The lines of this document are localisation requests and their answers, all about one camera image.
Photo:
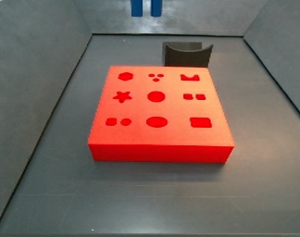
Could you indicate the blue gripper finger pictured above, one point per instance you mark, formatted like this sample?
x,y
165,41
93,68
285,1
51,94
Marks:
x,y
136,8
156,8

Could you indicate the dark grey curved holder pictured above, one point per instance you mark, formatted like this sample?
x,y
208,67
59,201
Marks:
x,y
185,54

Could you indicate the red shape-sorter block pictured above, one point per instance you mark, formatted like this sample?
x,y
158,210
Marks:
x,y
160,114

